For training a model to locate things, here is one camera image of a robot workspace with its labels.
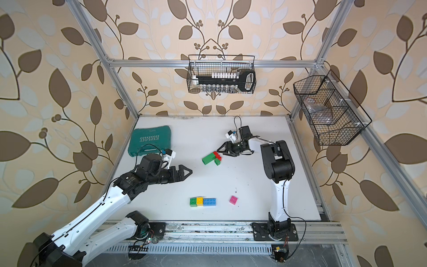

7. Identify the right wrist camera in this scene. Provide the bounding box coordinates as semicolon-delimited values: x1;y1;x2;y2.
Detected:
225;130;238;143

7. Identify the green lego brick front row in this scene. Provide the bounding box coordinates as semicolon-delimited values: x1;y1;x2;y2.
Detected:
190;198;197;208

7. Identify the black wire basket back wall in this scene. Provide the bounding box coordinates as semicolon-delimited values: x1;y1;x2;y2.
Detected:
186;54;256;94

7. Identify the aluminium front rail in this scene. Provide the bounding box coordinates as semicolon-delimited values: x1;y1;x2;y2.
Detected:
154;221;348;245

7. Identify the blue lego brick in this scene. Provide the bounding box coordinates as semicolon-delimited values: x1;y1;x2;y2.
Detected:
203;198;216;206

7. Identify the pink lego brick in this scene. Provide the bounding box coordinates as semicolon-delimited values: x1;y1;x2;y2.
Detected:
229;196;238;205

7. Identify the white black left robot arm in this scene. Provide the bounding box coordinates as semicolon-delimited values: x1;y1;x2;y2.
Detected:
17;154;192;267

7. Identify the black white socket tool set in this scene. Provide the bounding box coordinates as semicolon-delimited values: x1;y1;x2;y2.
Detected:
191;70;256;93

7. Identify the black wire basket wall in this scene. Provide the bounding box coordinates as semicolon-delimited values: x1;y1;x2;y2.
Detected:
293;70;372;146
186;54;256;94

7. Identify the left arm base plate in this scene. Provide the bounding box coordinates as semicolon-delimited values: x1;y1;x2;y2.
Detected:
133;222;166;240

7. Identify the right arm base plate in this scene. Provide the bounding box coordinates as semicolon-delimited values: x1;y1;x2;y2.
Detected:
251;220;299;242

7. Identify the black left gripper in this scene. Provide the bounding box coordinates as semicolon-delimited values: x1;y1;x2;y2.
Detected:
146;165;192;186

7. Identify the black wire basket right wall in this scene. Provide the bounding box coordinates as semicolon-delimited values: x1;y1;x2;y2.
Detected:
293;70;372;146

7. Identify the red lego brick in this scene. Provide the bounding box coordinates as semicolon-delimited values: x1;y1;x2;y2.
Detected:
214;151;222;161

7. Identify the green plastic tool case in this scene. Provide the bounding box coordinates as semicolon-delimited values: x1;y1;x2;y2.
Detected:
127;126;171;157

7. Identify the yellow lego brick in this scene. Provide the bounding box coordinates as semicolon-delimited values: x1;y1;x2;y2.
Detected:
196;197;203;206

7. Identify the plastic bag in basket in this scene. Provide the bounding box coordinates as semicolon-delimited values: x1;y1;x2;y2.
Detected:
304;98;333;125

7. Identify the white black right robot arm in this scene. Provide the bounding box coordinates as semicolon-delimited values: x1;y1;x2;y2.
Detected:
216;126;295;235

